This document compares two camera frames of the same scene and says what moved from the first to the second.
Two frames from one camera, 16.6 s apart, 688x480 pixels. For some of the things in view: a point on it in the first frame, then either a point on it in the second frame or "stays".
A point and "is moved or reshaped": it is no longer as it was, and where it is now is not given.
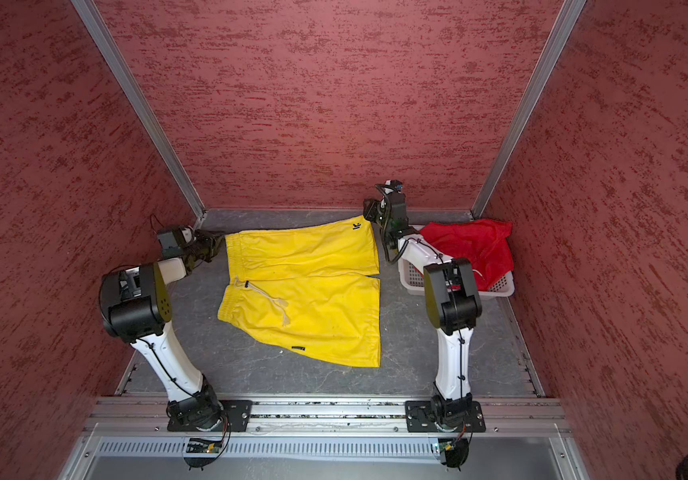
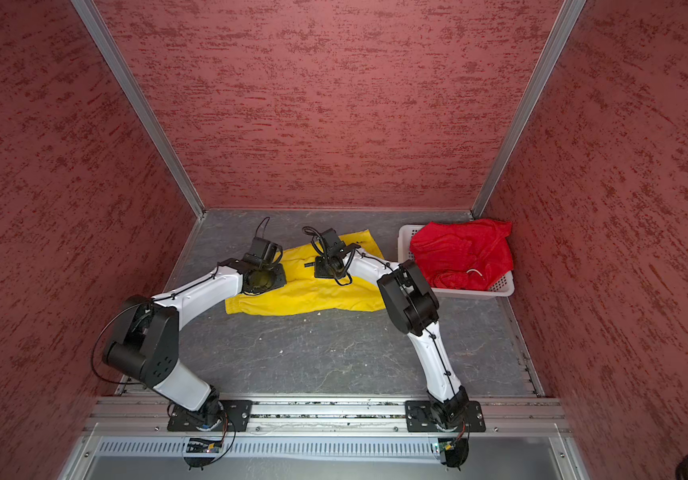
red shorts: x=484 y=245 stays
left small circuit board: x=202 y=445 stays
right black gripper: x=372 y=211 -> x=321 y=271
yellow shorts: x=311 y=289 is moved or reshaped
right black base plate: x=420 y=418 stays
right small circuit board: x=445 y=446 stays
